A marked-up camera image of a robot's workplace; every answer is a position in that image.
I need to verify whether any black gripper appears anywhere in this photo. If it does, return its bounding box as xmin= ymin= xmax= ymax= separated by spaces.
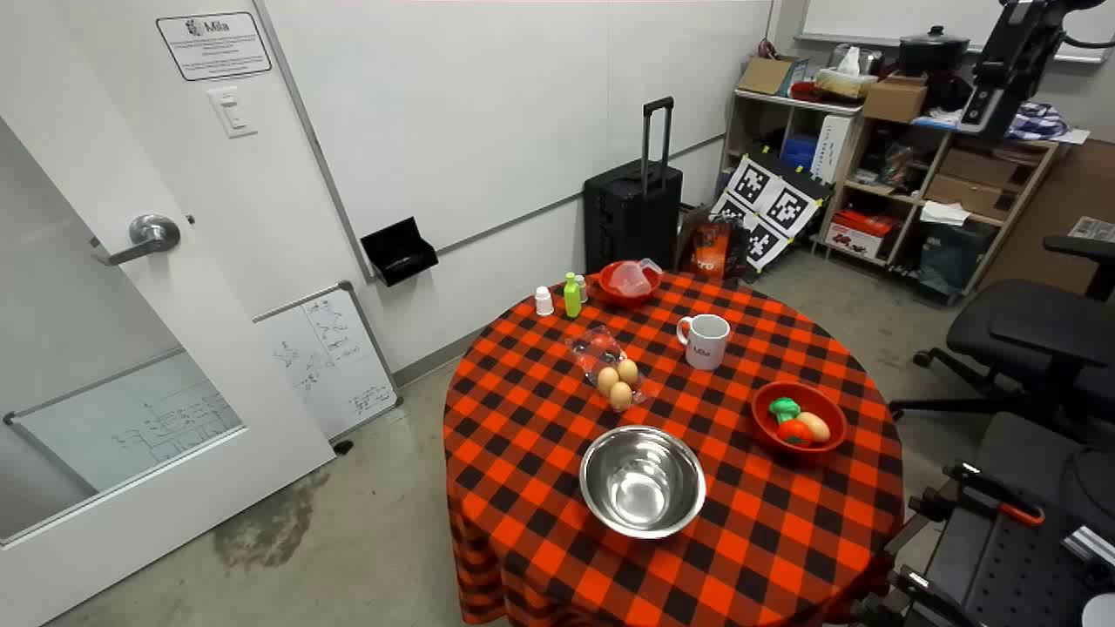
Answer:
xmin=957 ymin=0 xmax=1070 ymax=131

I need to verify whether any red bowl with toy food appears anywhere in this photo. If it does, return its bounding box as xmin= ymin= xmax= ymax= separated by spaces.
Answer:
xmin=747 ymin=378 xmax=853 ymax=459

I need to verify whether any red bowl with pink plastic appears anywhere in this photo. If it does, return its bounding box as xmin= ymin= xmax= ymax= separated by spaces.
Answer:
xmin=586 ymin=257 xmax=668 ymax=310

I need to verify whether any shiny steel bowl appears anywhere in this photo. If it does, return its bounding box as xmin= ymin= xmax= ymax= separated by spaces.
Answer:
xmin=574 ymin=421 xmax=709 ymax=542

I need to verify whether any black cooking pot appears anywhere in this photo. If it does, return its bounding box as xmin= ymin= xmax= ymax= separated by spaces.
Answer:
xmin=896 ymin=25 xmax=973 ymax=83

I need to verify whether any brown cardboard box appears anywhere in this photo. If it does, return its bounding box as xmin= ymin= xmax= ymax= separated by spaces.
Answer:
xmin=862 ymin=77 xmax=934 ymax=127

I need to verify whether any beige tissue box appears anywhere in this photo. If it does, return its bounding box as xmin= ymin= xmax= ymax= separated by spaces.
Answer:
xmin=812 ymin=45 xmax=881 ymax=105

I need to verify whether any dark green bin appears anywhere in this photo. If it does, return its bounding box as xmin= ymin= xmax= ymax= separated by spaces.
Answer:
xmin=915 ymin=223 xmax=988 ymax=301

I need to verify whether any white upright box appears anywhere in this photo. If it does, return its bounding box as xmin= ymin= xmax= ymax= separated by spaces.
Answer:
xmin=809 ymin=113 xmax=858 ymax=187

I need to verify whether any red storage box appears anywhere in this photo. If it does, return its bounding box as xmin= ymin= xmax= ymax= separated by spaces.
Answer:
xmin=827 ymin=207 xmax=901 ymax=266

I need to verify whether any blue container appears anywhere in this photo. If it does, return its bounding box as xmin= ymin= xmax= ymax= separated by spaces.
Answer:
xmin=778 ymin=131 xmax=821 ymax=173

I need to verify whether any wooden storage shelf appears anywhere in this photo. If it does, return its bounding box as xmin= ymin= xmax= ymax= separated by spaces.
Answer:
xmin=714 ymin=83 xmax=1065 ymax=308

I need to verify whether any small cardboard box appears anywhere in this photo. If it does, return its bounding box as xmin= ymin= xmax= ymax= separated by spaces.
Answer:
xmin=734 ymin=51 xmax=797 ymax=99

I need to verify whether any black office chair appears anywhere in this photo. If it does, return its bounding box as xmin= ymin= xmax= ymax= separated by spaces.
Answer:
xmin=884 ymin=230 xmax=1115 ymax=447

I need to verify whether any fiducial marker board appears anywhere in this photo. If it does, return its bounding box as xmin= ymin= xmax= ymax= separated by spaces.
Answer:
xmin=706 ymin=152 xmax=827 ymax=280

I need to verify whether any orange bag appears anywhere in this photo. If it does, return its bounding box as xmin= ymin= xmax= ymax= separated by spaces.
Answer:
xmin=683 ymin=215 xmax=738 ymax=282

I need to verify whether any beige plastic egg toy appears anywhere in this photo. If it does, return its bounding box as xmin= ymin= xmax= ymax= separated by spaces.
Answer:
xmin=794 ymin=407 xmax=836 ymax=447

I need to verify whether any white mug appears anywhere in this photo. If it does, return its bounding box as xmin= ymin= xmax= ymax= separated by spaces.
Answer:
xmin=671 ymin=310 xmax=734 ymax=373

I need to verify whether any black suitcase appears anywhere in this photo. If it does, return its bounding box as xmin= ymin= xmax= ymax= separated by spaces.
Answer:
xmin=579 ymin=94 xmax=686 ymax=280

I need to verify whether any pink clear plastic item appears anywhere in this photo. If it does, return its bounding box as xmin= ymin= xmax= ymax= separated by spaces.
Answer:
xmin=607 ymin=257 xmax=665 ymax=301

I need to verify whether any green plastic bottle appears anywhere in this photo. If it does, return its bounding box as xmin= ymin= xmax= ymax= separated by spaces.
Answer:
xmin=562 ymin=268 xmax=590 ymax=323

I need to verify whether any clear plastic egg carton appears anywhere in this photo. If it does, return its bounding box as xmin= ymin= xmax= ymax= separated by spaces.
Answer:
xmin=568 ymin=329 xmax=647 ymax=414

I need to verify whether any black perforated robot cart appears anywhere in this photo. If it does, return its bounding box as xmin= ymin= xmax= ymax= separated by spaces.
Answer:
xmin=884 ymin=497 xmax=1115 ymax=627

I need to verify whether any red black checkered tablecloth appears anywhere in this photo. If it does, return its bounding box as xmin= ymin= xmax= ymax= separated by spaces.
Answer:
xmin=439 ymin=268 xmax=909 ymax=627

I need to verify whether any small leaning whiteboard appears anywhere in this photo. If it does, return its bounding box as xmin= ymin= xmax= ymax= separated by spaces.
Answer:
xmin=254 ymin=282 xmax=404 ymax=447

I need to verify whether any white door with window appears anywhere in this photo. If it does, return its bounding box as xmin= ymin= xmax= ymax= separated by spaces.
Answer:
xmin=0 ymin=0 xmax=341 ymax=627

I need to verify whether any black clamp orange handle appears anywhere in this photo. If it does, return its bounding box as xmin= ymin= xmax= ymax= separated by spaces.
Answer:
xmin=909 ymin=459 xmax=1049 ymax=533

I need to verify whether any large wall whiteboard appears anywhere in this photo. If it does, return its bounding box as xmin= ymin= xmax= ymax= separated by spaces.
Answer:
xmin=254 ymin=0 xmax=778 ymax=282

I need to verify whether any black wall tray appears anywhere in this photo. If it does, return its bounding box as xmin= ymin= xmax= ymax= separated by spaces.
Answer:
xmin=359 ymin=212 xmax=442 ymax=288

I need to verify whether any white wall switch plate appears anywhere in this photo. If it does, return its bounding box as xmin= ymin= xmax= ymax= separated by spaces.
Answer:
xmin=205 ymin=83 xmax=260 ymax=144

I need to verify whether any white wall sign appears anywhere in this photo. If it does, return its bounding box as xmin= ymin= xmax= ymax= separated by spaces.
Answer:
xmin=154 ymin=7 xmax=276 ymax=83

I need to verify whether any silver door handle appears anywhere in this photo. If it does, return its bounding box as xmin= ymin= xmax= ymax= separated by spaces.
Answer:
xmin=90 ymin=212 xmax=183 ymax=268

